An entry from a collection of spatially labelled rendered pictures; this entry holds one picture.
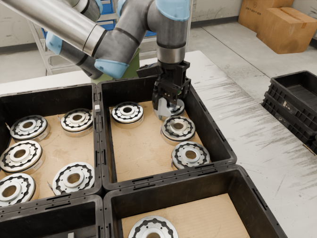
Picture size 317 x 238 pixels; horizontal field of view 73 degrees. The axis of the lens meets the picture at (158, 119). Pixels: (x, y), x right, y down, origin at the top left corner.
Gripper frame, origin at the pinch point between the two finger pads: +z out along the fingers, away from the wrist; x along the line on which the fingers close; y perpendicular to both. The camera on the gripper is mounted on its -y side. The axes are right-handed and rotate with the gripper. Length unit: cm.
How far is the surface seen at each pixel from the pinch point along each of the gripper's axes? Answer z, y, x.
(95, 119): -6.6, -8.2, -20.5
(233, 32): 84, -87, 300
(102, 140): -8.0, 0.2, -24.8
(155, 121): 2.0, -0.4, -3.5
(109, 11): 21, -153, 109
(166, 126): -0.8, 5.7, -5.7
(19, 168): -1.1, -14.4, -40.8
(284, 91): 27, 26, 84
